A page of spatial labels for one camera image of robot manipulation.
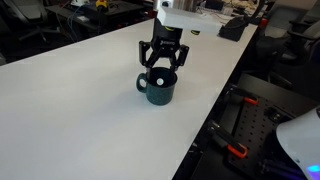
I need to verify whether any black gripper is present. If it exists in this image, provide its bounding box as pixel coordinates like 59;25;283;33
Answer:
139;18;189;76

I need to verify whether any marker with white cap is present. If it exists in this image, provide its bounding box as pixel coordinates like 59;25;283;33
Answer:
157;78;164;85

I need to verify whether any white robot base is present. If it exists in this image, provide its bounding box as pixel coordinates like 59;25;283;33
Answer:
276;106;320;180

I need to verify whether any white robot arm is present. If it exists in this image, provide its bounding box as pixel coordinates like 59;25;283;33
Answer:
139;5;222;75

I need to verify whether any dark green speckled mug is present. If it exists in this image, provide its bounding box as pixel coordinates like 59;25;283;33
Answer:
136;67;178;106

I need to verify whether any black device on table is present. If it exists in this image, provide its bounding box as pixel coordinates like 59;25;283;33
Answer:
218;17;248;42

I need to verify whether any yellow black tool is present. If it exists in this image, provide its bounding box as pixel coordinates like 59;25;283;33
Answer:
95;0;108;9

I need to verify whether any dark background desk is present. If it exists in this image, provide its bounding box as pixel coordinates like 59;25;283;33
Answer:
46;0;145;33

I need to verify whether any upper black orange clamp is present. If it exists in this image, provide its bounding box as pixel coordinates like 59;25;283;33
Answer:
227;87;259;105

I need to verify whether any black orange clamp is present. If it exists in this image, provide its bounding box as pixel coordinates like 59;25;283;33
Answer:
208;121;248;159
227;87;259;105

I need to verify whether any lower black orange clamp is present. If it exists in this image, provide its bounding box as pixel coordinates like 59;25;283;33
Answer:
208;121;248;159

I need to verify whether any grey office chair right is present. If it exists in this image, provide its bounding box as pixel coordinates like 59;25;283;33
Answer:
255;0;320;80

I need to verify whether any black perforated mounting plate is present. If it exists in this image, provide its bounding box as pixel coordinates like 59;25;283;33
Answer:
227;97;304;180

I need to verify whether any office chair top left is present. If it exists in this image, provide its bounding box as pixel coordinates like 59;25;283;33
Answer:
1;0;61;43

